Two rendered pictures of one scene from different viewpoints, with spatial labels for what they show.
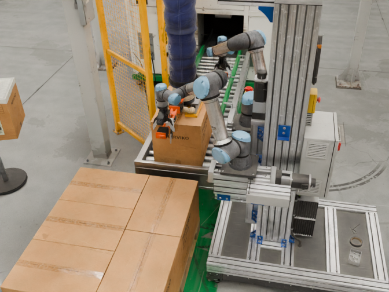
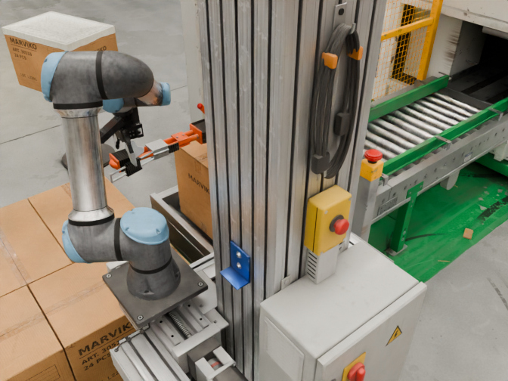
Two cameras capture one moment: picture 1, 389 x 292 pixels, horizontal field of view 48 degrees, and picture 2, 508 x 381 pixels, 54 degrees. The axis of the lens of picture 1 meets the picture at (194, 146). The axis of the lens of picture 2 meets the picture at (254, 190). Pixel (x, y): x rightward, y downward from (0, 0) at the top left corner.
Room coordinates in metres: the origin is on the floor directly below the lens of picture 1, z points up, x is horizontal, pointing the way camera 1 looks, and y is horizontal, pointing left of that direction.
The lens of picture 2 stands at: (1.61, -1.12, 2.09)
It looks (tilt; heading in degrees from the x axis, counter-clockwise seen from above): 37 degrees down; 38
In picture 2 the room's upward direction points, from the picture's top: straight up
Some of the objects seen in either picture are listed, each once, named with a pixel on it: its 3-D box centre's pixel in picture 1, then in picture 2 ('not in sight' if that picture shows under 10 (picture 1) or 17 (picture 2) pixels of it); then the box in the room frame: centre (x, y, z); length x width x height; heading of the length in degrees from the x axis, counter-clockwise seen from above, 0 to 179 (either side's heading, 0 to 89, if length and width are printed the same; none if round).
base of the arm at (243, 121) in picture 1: (249, 116); not in sight; (2.69, -0.40, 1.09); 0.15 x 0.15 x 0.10
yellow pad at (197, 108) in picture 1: (195, 103); not in sight; (3.09, -0.02, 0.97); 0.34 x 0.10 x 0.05; 166
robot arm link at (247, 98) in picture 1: (250, 102); not in sight; (2.70, -0.41, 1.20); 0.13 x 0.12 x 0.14; 115
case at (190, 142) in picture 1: (184, 124); (252, 174); (3.13, 0.08, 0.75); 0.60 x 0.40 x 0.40; 168
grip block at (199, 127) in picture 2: (176, 106); (203, 131); (2.87, 0.13, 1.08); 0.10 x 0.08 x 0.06; 76
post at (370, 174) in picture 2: not in sight; (357, 252); (3.21, -0.46, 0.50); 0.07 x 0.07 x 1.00; 77
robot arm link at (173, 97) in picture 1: (173, 96); (118, 95); (2.49, 0.12, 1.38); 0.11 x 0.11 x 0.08; 42
